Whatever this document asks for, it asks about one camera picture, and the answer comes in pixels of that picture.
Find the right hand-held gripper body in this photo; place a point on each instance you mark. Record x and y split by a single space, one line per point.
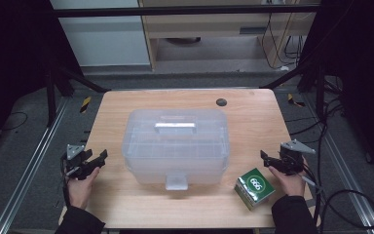
290 159

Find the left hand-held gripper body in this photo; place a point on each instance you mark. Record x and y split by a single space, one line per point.
75 156

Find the green cardboard box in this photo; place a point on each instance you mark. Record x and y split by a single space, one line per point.
254 188

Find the clear plastic storage box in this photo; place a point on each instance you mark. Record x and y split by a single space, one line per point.
175 146

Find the person's right hand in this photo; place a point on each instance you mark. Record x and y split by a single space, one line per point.
290 185

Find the person's left hand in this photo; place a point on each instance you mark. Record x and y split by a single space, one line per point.
81 190

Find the yellow black striped tape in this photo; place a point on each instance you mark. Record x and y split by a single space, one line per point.
85 104
293 100

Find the black metal stand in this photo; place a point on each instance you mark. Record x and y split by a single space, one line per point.
51 97
319 94

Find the dark round table grommet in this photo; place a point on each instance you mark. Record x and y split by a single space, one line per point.
221 102

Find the black curtain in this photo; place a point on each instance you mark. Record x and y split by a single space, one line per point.
363 65
13 65

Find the white cabinet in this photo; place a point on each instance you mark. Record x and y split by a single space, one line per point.
104 39

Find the light wooden desk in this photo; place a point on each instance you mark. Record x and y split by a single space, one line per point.
207 27

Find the aluminium floor rail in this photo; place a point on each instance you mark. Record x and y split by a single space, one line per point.
32 162
347 169

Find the black horizontal frame bar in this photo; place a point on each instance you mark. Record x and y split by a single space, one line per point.
175 11

